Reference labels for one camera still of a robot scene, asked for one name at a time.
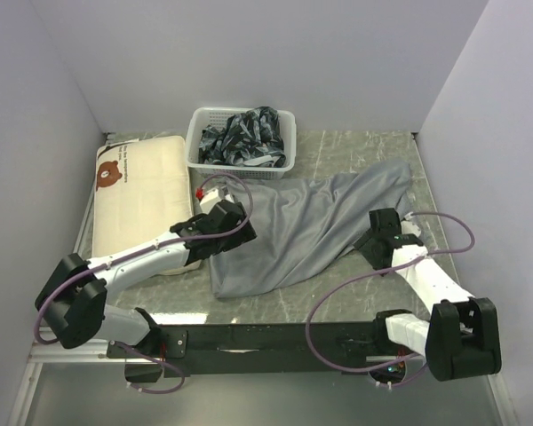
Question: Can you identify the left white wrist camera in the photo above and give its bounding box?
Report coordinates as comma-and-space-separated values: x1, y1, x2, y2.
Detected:
195, 186, 234, 214

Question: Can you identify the black base beam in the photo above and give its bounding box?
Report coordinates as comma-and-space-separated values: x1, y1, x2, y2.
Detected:
106, 322, 427, 378

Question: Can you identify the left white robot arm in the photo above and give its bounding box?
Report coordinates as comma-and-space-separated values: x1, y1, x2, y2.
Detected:
35, 200, 257, 357

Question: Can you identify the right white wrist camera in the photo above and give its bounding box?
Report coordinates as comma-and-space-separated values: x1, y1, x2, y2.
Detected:
401, 212, 423, 240

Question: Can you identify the white plastic basket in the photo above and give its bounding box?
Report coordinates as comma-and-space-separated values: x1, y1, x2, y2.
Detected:
186, 106, 297, 179

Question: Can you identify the grey pillowcase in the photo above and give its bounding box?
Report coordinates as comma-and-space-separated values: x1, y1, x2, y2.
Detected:
210, 159, 412, 299

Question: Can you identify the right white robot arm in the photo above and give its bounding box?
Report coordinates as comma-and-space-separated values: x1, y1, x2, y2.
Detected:
354, 208, 502, 382

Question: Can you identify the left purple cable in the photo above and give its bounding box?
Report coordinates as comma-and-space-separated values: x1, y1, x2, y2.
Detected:
33, 172, 255, 396

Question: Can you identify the dark patterned cloth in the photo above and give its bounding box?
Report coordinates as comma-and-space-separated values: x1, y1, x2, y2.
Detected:
198, 106, 286, 168

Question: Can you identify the cream bear-print pillow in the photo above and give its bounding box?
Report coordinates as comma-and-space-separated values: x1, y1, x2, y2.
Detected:
91, 136, 194, 257

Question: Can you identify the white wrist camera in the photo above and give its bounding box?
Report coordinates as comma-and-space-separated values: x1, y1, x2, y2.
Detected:
401, 212, 423, 240
195, 186, 234, 214

